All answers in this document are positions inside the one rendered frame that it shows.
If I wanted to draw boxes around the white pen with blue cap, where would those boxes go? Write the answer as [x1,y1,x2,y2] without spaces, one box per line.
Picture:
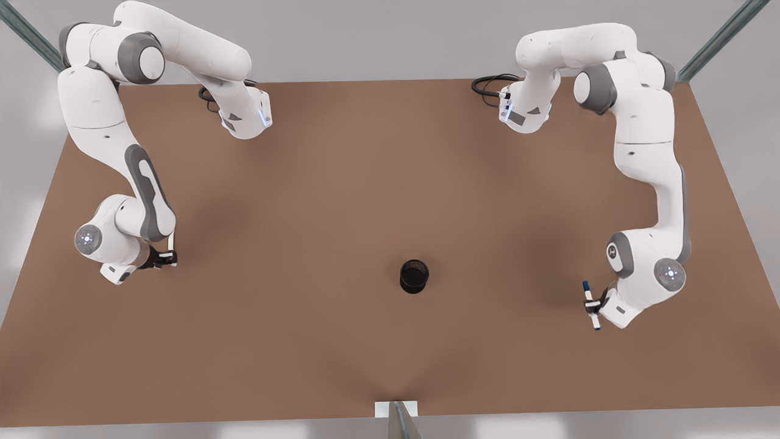
[582,280,601,331]

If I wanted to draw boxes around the black mesh pen holder cup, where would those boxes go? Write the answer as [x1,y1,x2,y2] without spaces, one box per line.
[400,260,430,294]

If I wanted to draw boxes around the black right arm cable loop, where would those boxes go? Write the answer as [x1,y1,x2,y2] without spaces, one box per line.
[199,79,259,113]

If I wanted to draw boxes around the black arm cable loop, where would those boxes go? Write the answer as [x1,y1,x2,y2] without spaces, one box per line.
[199,79,259,113]
[471,74,522,108]

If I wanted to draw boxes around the silver frame post with foot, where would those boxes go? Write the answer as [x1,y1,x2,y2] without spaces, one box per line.
[374,401,422,439]

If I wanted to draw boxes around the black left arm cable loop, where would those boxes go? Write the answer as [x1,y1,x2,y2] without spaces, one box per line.
[471,74,522,108]

